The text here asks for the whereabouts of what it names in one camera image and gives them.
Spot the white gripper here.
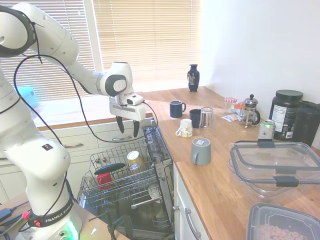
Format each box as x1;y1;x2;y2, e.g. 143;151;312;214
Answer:
109;95;147;139

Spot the red speckled enamel mug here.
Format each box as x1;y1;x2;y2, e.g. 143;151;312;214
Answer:
96;171;116;192

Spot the open dishwasher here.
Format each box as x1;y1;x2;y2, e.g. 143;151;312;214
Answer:
78;118;176;240

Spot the navy blue speckled mug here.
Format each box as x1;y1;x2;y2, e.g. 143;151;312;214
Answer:
169;100;187;119

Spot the white printed mug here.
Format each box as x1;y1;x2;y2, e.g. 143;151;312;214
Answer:
175;118;195;139

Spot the black mug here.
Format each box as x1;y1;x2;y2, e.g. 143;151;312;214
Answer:
188;108;203;129

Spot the grey mug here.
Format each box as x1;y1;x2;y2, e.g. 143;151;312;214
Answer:
190;137;212;166

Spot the black oval utensil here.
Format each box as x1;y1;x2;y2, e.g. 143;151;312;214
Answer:
93;162;127;176

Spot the clear glass tumbler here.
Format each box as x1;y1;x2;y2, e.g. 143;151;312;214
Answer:
199;106;216;131

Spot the dark blue ceramic vase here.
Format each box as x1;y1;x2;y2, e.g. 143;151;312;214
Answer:
187;63;201;93

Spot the wide window blind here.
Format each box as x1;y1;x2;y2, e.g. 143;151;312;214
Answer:
91;0;204;89

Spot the white base cabinet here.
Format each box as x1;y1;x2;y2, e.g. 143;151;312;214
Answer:
172;161;211;240

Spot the glass jar red checked lid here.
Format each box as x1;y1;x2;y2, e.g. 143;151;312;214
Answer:
223;97;238;115

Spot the light blue cap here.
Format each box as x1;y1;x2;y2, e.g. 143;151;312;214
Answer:
17;85;39;109

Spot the orange snack packet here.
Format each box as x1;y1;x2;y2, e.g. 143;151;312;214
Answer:
234;101;247;117

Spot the narrow window blind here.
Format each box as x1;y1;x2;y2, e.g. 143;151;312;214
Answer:
0;0;96;104

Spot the glass french press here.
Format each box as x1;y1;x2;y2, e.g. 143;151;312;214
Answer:
238;93;262;129

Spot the white green drink can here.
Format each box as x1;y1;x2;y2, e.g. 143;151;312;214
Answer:
257;119;277;142

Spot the clear lidded plastic container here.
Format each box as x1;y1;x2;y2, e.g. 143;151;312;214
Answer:
227;140;320;200

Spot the black power adapter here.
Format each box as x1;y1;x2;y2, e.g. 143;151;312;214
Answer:
0;208;14;221

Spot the black protein powder tub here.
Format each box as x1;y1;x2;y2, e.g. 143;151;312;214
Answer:
269;89;304;142

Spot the black food container clear lid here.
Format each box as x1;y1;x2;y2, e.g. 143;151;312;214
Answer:
245;202;320;240

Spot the silver drawer handle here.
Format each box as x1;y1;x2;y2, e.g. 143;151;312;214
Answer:
60;141;85;149
111;135;134;142

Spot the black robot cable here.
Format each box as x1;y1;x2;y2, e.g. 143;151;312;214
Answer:
13;21;159;144

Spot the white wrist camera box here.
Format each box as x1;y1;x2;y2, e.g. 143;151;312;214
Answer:
126;93;145;106

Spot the metal wire dishwasher rack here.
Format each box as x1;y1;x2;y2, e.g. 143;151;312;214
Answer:
79;143;164;210

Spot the black camera tripod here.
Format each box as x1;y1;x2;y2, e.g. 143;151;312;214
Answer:
88;208;134;240

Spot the silver cabinet door handle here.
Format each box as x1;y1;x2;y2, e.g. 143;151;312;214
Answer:
184;207;202;240

